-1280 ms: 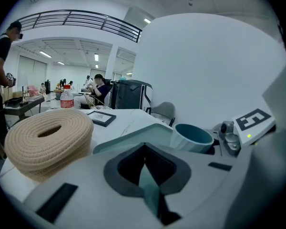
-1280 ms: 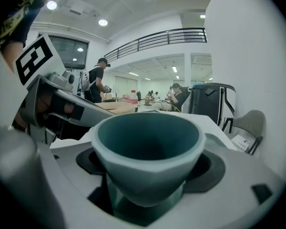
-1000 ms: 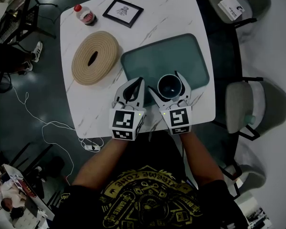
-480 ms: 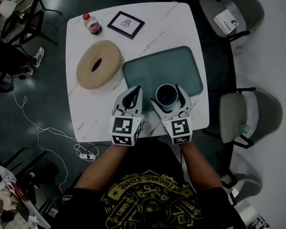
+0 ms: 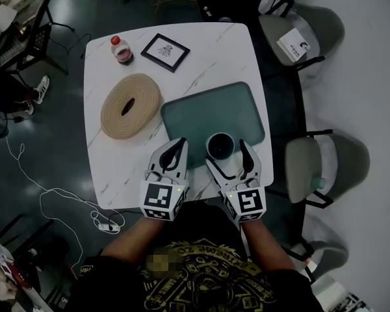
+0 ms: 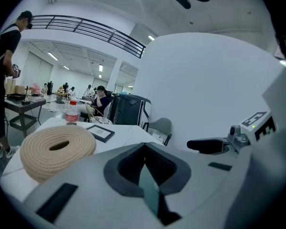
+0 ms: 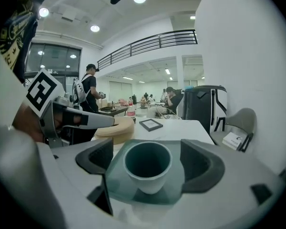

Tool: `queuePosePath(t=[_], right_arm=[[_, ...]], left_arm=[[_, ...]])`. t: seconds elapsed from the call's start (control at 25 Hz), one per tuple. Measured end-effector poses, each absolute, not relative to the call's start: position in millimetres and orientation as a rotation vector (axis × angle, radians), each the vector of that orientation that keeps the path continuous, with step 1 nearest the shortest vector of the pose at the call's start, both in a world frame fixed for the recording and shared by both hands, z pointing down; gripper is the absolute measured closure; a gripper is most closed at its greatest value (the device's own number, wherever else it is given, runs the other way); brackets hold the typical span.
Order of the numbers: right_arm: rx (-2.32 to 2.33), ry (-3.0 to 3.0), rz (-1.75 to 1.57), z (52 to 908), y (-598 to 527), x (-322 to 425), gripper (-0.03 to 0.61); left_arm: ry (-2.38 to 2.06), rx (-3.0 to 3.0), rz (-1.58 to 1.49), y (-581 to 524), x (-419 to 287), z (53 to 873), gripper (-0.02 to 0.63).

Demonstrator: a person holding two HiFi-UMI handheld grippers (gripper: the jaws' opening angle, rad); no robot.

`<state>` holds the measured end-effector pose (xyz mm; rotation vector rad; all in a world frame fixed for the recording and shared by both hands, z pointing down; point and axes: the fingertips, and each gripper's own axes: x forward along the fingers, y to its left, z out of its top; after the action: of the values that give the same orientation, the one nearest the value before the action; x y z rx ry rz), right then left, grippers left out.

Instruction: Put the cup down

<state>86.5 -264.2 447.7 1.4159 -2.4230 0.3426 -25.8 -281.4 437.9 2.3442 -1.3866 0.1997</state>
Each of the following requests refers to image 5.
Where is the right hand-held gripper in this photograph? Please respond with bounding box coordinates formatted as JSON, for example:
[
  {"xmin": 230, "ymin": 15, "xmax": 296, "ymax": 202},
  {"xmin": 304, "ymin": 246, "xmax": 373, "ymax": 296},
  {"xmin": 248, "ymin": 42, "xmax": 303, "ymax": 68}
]
[{"xmin": 205, "ymin": 138, "xmax": 268, "ymax": 224}]

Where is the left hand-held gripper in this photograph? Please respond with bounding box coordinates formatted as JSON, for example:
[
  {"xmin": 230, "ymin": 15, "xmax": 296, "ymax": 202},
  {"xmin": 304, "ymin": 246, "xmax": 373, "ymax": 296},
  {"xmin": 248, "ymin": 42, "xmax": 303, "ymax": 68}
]
[{"xmin": 140, "ymin": 137, "xmax": 190, "ymax": 222}]

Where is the teal rectangular tray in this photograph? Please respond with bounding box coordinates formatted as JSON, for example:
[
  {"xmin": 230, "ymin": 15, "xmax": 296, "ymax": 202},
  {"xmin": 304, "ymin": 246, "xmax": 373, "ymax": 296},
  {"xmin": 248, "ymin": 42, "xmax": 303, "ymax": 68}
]
[{"xmin": 160, "ymin": 81, "xmax": 267, "ymax": 170}]

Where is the person's right forearm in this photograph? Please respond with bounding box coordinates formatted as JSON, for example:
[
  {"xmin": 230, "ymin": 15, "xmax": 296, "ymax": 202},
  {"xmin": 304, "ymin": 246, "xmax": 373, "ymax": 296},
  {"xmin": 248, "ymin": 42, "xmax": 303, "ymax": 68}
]
[{"xmin": 240, "ymin": 219, "xmax": 297, "ymax": 271}]

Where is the person's left forearm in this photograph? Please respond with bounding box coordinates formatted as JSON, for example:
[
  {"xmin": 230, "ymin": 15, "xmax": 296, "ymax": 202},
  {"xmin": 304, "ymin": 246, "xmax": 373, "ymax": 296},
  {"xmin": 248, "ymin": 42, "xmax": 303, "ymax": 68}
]
[{"xmin": 100, "ymin": 214, "xmax": 165, "ymax": 267}]

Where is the grey upholstered chair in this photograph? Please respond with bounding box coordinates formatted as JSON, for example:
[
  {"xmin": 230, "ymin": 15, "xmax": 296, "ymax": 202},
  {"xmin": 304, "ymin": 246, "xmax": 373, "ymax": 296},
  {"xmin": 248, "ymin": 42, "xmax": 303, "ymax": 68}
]
[
  {"xmin": 281, "ymin": 239, "xmax": 350, "ymax": 284},
  {"xmin": 265, "ymin": 128, "xmax": 372, "ymax": 210},
  {"xmin": 257, "ymin": 3, "xmax": 346, "ymax": 70}
]

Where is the beige round woven box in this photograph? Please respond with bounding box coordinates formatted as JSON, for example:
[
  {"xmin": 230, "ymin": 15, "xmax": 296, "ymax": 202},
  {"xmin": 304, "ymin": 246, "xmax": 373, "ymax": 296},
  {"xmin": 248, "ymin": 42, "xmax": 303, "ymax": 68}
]
[{"xmin": 99, "ymin": 72, "xmax": 162, "ymax": 140}]

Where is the small teal container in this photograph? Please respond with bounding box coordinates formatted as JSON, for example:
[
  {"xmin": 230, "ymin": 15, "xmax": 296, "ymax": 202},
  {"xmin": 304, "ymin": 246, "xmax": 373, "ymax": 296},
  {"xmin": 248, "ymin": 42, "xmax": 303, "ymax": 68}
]
[{"xmin": 310, "ymin": 176, "xmax": 327, "ymax": 191}]

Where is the white power strip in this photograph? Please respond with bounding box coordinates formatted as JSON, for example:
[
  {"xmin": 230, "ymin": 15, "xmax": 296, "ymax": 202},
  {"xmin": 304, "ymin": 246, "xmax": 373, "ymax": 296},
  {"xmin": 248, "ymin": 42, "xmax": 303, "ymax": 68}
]
[{"xmin": 97, "ymin": 222, "xmax": 122, "ymax": 234}]

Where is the red-capped soda bottle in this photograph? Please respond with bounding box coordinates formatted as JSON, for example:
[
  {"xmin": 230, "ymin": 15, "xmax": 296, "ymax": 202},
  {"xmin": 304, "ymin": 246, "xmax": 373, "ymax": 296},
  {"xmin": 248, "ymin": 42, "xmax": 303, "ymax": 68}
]
[{"xmin": 109, "ymin": 34, "xmax": 135, "ymax": 66}]

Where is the person's black printed shirt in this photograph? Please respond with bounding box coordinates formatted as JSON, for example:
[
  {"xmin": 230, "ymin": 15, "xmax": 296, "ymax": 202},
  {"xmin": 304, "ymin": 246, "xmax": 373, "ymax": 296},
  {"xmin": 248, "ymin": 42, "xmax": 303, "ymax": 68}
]
[{"xmin": 66, "ymin": 203, "xmax": 326, "ymax": 312}]

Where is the white printed box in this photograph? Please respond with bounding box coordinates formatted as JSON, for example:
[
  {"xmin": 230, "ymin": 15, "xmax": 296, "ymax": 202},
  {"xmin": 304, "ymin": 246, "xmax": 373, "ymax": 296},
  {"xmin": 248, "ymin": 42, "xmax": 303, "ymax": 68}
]
[{"xmin": 276, "ymin": 27, "xmax": 312, "ymax": 61}]

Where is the black side table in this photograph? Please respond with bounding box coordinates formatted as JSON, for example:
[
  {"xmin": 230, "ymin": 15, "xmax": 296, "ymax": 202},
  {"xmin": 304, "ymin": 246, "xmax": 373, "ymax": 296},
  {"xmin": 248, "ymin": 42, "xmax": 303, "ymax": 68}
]
[{"xmin": 0, "ymin": 0, "xmax": 76, "ymax": 76}]

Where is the white shade table lamp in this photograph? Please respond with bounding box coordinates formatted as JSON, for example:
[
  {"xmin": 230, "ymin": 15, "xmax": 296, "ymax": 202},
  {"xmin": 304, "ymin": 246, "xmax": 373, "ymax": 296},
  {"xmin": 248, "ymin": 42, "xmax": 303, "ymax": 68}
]
[{"xmin": 0, "ymin": 4, "xmax": 29, "ymax": 36}]

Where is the black picture frame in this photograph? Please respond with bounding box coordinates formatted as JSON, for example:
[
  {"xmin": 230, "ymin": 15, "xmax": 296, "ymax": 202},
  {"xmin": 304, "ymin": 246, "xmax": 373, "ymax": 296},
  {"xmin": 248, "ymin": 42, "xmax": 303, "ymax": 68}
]
[{"xmin": 140, "ymin": 32, "xmax": 192, "ymax": 74}]

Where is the white cable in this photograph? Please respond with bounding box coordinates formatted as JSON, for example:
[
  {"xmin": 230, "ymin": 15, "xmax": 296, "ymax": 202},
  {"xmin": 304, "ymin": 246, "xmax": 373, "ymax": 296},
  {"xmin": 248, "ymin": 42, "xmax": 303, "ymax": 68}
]
[{"xmin": 5, "ymin": 135, "xmax": 126, "ymax": 270}]

